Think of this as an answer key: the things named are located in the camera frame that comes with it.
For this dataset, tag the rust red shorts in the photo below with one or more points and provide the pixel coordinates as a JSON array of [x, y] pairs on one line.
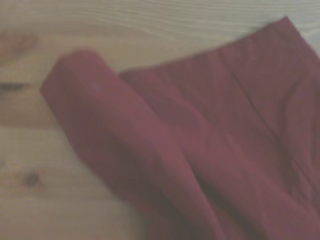
[[212, 140]]

